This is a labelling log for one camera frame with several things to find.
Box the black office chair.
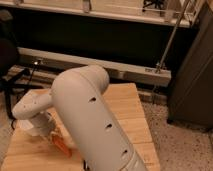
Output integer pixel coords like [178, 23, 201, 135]
[0, 10, 40, 119]

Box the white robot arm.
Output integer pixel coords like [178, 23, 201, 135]
[12, 65, 148, 171]

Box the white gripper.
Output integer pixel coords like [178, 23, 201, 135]
[30, 113, 56, 137]

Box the dark cabinet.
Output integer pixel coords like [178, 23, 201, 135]
[167, 2, 213, 129]

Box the black striped brush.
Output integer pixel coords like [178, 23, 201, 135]
[83, 161, 89, 171]

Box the white paper cup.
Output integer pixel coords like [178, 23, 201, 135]
[19, 120, 38, 136]

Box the metal pole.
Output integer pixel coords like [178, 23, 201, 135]
[155, 0, 190, 73]

